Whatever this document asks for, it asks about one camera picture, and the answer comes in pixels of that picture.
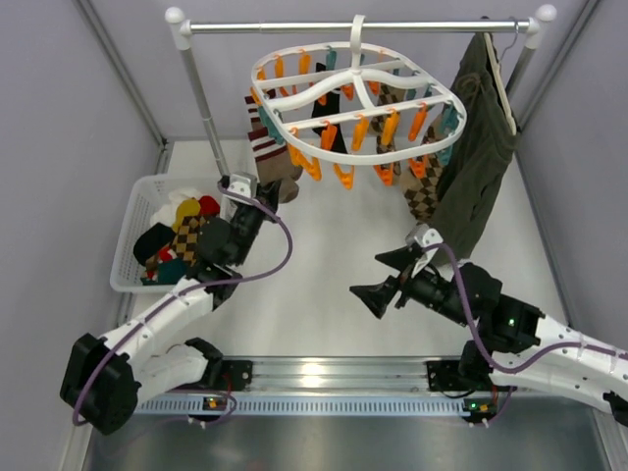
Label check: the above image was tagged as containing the tan maroon striped sock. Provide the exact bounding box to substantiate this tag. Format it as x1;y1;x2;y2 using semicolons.
247;128;302;204

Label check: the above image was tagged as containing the brown argyle sock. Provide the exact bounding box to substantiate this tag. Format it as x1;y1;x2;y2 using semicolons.
171;215;208;267
399;153;445;223
367;83;406;168

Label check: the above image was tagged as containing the white clip hanger frame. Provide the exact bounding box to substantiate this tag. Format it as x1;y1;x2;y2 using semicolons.
250;15;467;188

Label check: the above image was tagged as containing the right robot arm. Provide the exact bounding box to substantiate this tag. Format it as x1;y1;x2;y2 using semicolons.
350;244;627;425

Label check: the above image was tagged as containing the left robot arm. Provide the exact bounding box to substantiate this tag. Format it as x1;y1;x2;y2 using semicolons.
60;178;284;436

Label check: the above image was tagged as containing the wooden clothes hanger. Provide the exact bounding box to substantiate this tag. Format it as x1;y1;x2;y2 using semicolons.
483;32;517;135

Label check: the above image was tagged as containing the red sock in basket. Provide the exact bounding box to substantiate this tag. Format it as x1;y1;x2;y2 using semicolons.
198;195;221;217

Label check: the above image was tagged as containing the yellow sock in basket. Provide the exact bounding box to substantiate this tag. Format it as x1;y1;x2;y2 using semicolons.
172;198;201;233

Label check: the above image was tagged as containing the white sock in basket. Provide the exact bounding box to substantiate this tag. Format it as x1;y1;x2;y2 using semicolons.
149;187;202;227

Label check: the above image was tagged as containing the black striped sock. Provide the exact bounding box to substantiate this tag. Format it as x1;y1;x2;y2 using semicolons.
311;62;349;154

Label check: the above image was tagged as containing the black sock in basket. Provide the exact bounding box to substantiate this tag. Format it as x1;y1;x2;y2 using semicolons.
132;223;176;266

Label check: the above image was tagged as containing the dark teal sock in basket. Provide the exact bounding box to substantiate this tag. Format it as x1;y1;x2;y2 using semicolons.
156;258;187;285

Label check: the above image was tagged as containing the white laundry basket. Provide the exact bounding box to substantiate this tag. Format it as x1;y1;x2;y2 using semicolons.
110;174;221;294

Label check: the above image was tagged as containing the olive green garment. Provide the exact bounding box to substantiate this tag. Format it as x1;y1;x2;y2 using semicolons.
429;33;518;259

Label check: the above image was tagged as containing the white clothes rack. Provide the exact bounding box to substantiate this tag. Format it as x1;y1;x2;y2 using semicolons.
164;4;558;217

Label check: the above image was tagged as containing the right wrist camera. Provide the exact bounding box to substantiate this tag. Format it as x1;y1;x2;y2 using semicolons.
405;224;444;277

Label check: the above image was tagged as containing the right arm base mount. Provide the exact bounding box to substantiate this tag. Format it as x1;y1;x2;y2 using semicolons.
426;359;469;393

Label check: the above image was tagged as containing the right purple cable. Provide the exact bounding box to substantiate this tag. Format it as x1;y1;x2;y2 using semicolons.
424;242;628;377

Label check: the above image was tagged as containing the purple cable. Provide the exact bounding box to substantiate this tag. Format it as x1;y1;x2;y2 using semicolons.
72;180;294;427
424;242;628;377

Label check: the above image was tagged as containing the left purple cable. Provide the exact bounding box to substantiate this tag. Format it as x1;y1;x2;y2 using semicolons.
72;180;294;427

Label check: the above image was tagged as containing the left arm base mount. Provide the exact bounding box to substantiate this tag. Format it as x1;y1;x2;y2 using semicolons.
216;360;254;392

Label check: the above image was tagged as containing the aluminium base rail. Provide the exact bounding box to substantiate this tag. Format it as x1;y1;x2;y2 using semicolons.
131;355;614;418

